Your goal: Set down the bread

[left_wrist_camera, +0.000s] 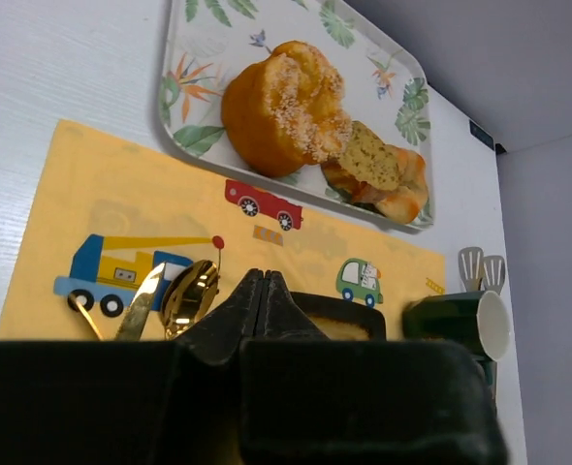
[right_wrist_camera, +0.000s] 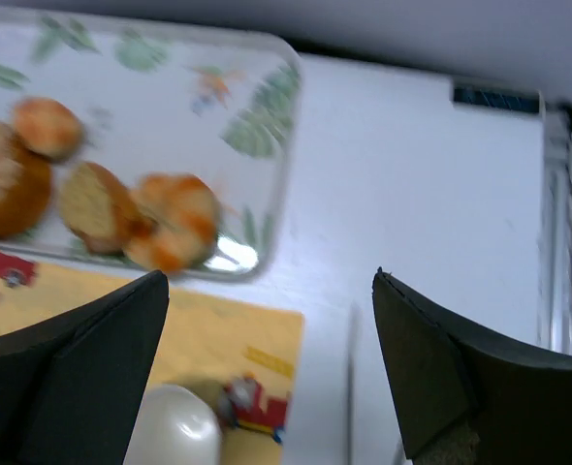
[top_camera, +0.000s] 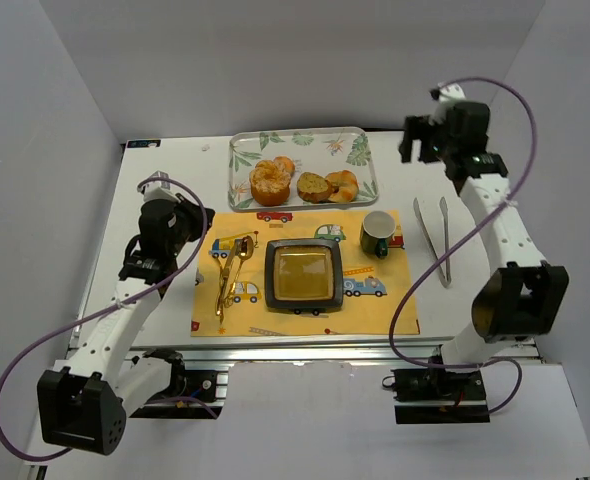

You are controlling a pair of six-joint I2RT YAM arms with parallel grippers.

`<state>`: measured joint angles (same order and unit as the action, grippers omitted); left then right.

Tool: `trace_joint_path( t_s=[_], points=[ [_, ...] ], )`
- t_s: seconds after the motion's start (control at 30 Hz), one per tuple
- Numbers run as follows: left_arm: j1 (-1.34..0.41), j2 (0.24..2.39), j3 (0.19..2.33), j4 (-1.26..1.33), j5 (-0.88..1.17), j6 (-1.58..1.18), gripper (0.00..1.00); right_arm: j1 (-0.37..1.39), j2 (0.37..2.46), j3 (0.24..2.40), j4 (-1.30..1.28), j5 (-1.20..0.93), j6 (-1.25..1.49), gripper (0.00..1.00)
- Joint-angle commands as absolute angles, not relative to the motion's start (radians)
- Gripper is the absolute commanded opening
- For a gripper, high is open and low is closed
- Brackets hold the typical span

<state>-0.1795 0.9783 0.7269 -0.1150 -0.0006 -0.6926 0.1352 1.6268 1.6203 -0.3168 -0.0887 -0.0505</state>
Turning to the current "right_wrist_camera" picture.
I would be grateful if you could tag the floral white serving tray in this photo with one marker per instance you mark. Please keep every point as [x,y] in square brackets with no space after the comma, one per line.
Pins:
[155,96]

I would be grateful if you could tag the white round cup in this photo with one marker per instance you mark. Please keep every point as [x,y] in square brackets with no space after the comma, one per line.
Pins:
[174,426]

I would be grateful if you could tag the large brown muffin bread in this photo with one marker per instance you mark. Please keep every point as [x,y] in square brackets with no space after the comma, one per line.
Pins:
[25,185]

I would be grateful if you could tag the silver metal tongs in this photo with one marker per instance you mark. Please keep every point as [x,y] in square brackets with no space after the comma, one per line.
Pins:
[353,329]

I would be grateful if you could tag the sliced brown bread loaf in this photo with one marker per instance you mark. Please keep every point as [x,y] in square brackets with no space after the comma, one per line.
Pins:
[98,208]

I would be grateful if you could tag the yellow vehicle print placemat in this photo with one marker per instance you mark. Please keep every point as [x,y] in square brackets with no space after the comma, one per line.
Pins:
[207,340]

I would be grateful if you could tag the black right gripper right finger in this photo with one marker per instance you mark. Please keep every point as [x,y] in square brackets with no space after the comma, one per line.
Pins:
[466,394]

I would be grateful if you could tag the orange striped croissant bread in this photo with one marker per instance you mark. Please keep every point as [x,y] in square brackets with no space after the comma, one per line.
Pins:
[180,219]

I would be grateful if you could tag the small round bread bun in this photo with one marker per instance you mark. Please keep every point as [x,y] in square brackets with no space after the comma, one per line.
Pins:
[46,127]

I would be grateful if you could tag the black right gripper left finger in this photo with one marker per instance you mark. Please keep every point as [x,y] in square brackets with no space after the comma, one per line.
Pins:
[71,386]

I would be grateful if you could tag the aluminium table frame rail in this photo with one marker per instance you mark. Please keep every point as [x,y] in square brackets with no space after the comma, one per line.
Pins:
[555,243]

